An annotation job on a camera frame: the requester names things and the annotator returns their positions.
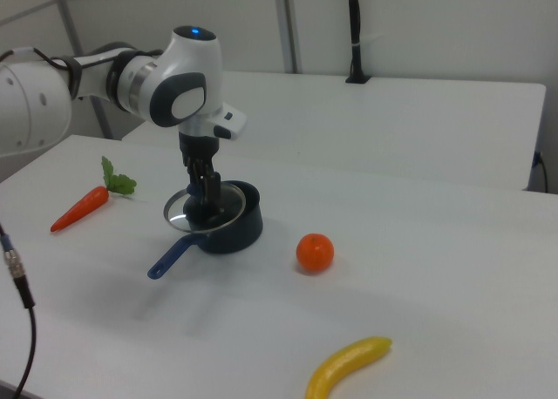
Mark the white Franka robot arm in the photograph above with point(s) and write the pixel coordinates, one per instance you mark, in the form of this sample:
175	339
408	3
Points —
183	68

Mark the glass lid with blue knob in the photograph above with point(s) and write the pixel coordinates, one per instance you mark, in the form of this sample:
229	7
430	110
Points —
233	198

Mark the orange toy fruit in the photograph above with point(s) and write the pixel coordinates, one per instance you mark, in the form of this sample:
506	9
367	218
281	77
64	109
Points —
315	253

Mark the orange toy carrot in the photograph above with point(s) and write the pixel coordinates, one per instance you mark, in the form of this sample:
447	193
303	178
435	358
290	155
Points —
83	207

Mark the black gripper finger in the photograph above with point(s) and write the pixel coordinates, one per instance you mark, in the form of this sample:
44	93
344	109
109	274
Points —
213	192
195	179

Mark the yellow toy banana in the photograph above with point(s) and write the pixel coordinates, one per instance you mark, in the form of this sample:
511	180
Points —
349	357

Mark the black pole with base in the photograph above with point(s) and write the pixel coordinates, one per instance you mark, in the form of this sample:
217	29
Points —
356	46

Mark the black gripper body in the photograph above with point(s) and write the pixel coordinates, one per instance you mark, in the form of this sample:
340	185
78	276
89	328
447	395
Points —
199	153

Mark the dark blue saucepan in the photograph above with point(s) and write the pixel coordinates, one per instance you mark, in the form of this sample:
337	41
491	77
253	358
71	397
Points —
244	233

